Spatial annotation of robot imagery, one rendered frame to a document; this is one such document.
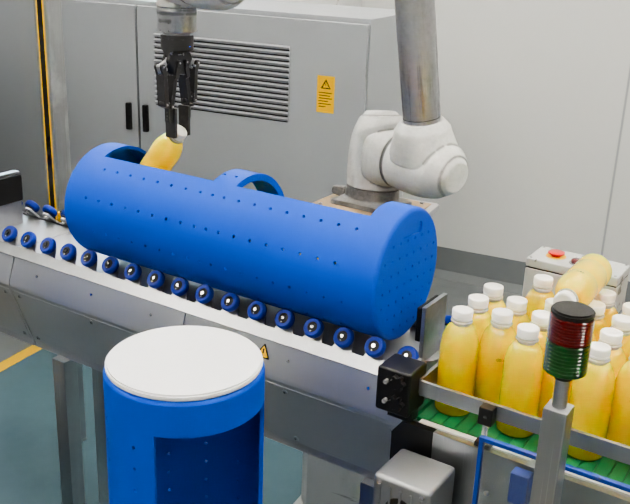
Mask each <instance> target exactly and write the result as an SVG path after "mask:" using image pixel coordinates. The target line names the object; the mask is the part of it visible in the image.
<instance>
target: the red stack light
mask: <svg viewBox="0 0 630 504"><path fill-rule="evenodd" d="M594 325H595V318H594V319H593V320H591V321H589V322H584V323H574V322H568V321H564V320H561V319H559V318H557V317H556V316H554V315H553V314H552V312H551V311H550V314H549V321H548V328H547V338H548V339H549V341H551V342H552V343H554V344H556V345H558V346H561V347H565V348H572V349H580V348H585V347H588V346H589V345H591V343H592V338H593V331H594Z"/></svg>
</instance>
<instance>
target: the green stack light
mask: <svg viewBox="0 0 630 504"><path fill-rule="evenodd" d="M590 350H591V345H589V346H588V347H585V348H580V349H572V348H565V347H561V346H558V345H556V344H554V343H552V342H551V341H549V339H548V338H547V337H546V343H545V350H544V357H543V365H542V367H543V369H544V370H545V372H547V373H548V374H549V375H551V376H554V377H556V378H560V379H565V380H577V379H581V378H583V377H585V376H586V374H587V369H588V363H589V357H590Z"/></svg>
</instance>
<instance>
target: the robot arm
mask: <svg viewBox="0 0 630 504"><path fill-rule="evenodd" d="M243 1H244V0H156V5H157V9H156V11H157V30H158V31H160V32H163V33H161V34H160V44H161V50H163V52H164V55H163V58H162V62H161V63H159V64H154V69H155V72H156V81H157V99H158V106H160V107H161V108H164V109H165V122H166V137H169V138H174V139H175V138H177V108H174V105H175V97H176V88H177V80H178V83H179V90H180V97H181V104H179V105H178V110H179V125H181V126H183V127H184V128H185V129H186V131H187V135H190V118H191V106H194V105H195V103H193V102H197V87H198V68H199V65H200V61H199V60H195V59H193V58H192V55H191V51H193V50H194V35H193V34H191V33H194V32H196V31H197V8H201V9H206V10H216V11H223V10H229V9H232V8H234V7H236V6H238V5H239V4H241V3H242V2H243ZM394 2H395V16H396V31H397V45H398V60H399V74H400V89H401V103H402V116H401V115H399V114H398V113H397V112H396V111H390V110H367V111H365V112H364V114H363V115H361V116H360V117H359V119H358V121H357V123H356V125H355V127H354V129H353V132H352V135H351V140H350V145H349V153H348V163H347V184H346V186H344V185H334V186H333V187H332V193H333V194H336V195H338V196H336V197H332V198H331V199H330V203H331V204H335V205H341V206H345V207H349V208H353V209H358V210H362V211H366V212H370V213H373V212H374V211H375V210H376V209H377V208H378V207H380V206H381V205H383V204H385V203H387V202H399V203H403V204H408V205H412V201H410V200H407V199H403V198H400V197H399V190H400V191H402V192H405V193H408V194H410V195H414V196H417V197H422V198H427V199H439V198H443V197H446V196H449V195H452V194H454V193H456V192H458V191H459V190H460V189H461V188H462V187H463V186H464V184H465V182H466V180H467V177H468V162H467V159H466V156H465V154H464V152H463V150H462V149H461V148H459V147H458V144H457V141H456V139H455V136H454V134H453V131H452V127H451V124H450V123H449V122H448V121H447V120H446V119H445V118H444V117H443V116H441V108H440V88H439V68H438V47H437V27H436V7H435V0H394ZM172 75H174V76H172ZM191 96H193V97H191Z"/></svg>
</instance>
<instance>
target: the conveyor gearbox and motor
mask: <svg viewBox="0 0 630 504"><path fill-rule="evenodd" d="M454 477H455V468H454V467H452V466H450V465H447V464H444V463H442V462H439V461H436V460H434V459H431V458H428V457H425V456H423V455H420V454H417V453H415V452H412V451H409V450H406V449H401V450H400V451H399V452H398V453H397V454H395V455H394V456H393V457H392V458H391V459H390V460H389V461H388V462H387V463H386V464H385V465H384V466H383V467H382V468H381V469H379V470H378V471H377V472H376V474H375V477H374V492H373V504H452V496H453V487H454Z"/></svg>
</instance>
